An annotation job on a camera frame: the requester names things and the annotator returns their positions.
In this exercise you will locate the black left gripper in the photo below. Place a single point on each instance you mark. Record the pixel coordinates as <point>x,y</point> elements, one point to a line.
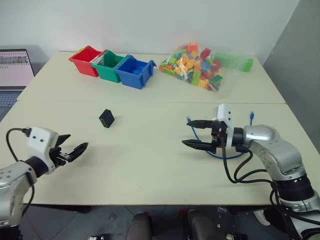
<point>58,156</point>

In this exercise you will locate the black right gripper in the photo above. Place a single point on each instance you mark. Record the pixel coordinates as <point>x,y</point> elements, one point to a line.
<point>217,136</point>

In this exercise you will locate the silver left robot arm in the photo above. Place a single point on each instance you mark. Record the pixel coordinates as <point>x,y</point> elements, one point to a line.
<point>12,180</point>

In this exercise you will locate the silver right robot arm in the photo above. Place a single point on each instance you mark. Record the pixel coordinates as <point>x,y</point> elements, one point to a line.
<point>272,147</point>

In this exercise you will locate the small black box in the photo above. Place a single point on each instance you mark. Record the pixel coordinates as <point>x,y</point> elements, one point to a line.
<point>107,118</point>

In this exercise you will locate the clear bag of toy bricks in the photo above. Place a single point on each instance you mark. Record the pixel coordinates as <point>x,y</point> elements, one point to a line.
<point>197,67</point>

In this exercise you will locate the green plastic bin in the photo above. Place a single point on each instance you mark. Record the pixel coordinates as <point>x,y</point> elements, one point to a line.
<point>108,72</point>

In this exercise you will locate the red plastic bin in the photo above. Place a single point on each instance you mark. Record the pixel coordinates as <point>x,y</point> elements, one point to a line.
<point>83,62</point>

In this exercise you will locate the blue plastic bin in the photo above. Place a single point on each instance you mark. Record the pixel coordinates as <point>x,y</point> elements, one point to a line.
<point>132,77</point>

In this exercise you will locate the grey printed card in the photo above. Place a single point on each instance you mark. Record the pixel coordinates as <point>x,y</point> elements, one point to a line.
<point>98,60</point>

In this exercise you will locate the dark rounded shape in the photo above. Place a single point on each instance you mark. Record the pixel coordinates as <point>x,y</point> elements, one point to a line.
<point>138,226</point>
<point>202,225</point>

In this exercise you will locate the open laptop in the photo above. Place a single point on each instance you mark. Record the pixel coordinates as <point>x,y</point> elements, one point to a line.
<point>15,70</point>

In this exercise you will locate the white rounded robot part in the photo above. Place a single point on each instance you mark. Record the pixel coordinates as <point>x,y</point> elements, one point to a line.
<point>260,218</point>

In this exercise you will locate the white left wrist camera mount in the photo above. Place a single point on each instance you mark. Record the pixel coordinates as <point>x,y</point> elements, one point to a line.
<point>40,140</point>

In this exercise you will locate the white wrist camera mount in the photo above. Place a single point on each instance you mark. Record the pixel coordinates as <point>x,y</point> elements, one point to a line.
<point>226,115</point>
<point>40,140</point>

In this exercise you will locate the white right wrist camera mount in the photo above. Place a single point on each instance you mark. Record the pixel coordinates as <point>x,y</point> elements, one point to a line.
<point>226,115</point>

